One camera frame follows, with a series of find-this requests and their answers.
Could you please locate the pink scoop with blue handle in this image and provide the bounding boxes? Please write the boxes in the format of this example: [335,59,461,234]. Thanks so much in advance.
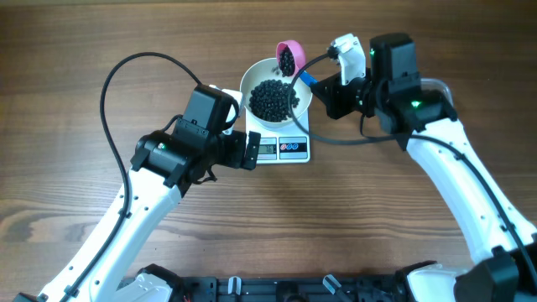
[276,40,306,78]

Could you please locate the black beans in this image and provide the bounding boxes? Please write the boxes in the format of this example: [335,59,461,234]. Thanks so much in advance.
[249,80,300,122]
[279,46,295,76]

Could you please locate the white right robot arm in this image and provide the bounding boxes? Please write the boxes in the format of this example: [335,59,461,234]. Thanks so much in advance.
[311,33,536,301]

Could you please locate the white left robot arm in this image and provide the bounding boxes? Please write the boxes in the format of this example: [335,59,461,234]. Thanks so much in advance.
[15,85,260,301]

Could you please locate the white digital kitchen scale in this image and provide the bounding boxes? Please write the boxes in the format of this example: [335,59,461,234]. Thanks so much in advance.
[246,112,310,164]

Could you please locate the black beans in bowl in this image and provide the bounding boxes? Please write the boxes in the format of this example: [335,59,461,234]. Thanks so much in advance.
[249,80,300,122]

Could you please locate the white bowl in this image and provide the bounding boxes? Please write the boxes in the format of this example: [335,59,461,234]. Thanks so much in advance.
[240,58,313,128]

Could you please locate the clear plastic bean container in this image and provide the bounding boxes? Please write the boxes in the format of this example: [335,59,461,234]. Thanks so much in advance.
[420,78,454,107]

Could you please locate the black right camera cable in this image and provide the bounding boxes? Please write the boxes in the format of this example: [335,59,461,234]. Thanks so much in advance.
[287,52,537,290]

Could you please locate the black camera cable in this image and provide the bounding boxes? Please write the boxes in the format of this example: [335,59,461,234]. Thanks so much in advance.
[58,51,203,301]
[287,52,537,290]

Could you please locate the black left camera cable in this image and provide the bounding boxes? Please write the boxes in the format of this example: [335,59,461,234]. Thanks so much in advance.
[58,51,203,301]

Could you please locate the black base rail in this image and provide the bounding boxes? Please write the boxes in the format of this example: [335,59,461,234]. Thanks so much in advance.
[117,263,420,302]

